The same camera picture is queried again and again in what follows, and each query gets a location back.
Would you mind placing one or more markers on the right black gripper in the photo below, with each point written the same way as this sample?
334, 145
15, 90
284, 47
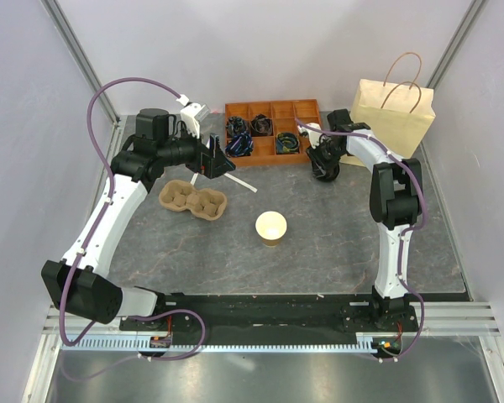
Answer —
314, 153

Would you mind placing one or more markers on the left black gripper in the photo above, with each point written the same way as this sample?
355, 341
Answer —
213, 162

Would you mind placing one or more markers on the black cup lid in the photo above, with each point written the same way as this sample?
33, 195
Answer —
332, 174

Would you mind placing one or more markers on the white straw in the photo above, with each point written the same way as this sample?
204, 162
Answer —
241, 183
194, 179

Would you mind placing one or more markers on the brown paper cup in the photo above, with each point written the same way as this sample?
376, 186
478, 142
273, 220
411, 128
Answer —
271, 227

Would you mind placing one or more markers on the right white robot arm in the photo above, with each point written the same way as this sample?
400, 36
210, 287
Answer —
395, 201

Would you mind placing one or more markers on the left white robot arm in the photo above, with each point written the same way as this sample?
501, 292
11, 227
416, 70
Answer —
78, 284

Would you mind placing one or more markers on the blue striped item in tray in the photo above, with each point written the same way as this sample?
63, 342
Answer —
240, 145

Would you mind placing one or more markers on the dark item in tray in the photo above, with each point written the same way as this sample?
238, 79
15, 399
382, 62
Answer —
236, 125

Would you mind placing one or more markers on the blue yellow item in tray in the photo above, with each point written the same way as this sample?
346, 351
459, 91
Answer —
287, 143

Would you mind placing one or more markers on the cardboard cup carrier tray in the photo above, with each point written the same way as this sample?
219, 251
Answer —
180, 196

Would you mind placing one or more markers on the kraft paper bag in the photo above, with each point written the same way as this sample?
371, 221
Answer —
399, 114

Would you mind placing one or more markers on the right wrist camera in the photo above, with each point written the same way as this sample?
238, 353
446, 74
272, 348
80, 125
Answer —
312, 131

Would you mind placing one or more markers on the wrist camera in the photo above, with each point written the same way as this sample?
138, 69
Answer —
312, 131
192, 115

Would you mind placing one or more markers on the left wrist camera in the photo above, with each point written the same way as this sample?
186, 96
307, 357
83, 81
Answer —
192, 115

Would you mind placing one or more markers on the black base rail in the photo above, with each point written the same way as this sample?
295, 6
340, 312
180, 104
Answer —
339, 312

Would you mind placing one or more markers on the grey cable duct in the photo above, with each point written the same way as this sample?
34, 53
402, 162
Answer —
148, 344

